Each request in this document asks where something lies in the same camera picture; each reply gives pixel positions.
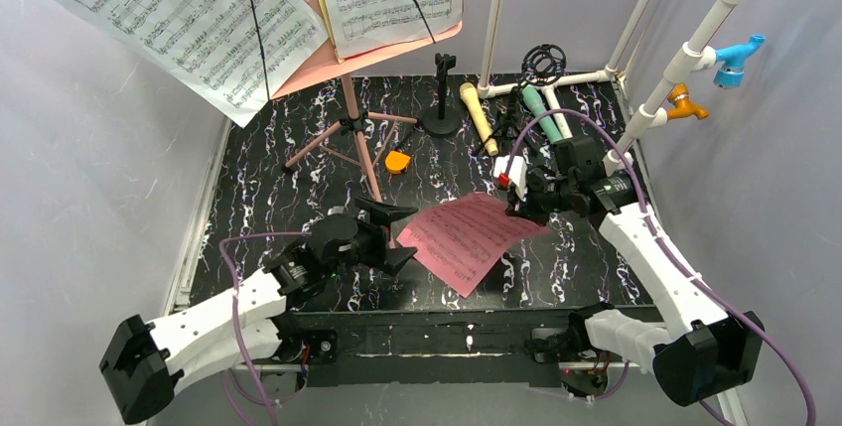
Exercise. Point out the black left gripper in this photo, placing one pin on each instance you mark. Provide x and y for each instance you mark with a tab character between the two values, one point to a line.
376	236

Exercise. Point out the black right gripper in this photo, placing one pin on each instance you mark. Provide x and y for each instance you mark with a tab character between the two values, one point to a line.
534	196

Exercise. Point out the pink sheet music page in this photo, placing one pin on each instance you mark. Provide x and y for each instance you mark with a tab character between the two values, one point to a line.
460	241

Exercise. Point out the green microphone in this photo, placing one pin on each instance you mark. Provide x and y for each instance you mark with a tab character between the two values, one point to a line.
553	124

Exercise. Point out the black microphone stand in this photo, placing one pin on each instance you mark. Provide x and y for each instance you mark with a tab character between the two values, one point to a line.
441	121

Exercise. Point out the cream yellow microphone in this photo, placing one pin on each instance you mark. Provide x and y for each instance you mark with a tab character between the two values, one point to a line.
470	97

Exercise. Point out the small black tripod stand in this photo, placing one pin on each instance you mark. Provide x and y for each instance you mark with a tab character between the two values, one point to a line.
542	66

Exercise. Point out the pink music stand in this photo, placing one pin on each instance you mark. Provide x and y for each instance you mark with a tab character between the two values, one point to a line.
324	65

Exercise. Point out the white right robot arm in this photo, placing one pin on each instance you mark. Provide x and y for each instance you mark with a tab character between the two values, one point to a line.
700	349

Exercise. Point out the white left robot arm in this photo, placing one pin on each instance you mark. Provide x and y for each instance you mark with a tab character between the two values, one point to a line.
147	363

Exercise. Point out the orange tape measure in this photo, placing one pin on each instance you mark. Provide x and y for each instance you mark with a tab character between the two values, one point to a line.
397	163

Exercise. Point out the orange pipe fitting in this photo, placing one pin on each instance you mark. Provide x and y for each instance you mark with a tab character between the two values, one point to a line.
683	106

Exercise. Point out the blue pipe fitting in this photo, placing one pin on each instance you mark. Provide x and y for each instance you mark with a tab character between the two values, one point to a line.
732	61

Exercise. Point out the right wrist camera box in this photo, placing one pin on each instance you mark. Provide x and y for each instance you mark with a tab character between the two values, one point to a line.
509	174

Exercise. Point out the right robot arm base mount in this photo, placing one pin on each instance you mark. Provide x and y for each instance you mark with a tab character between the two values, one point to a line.
561	346

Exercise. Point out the white PVC pipe frame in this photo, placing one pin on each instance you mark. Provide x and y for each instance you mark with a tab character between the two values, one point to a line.
748	136

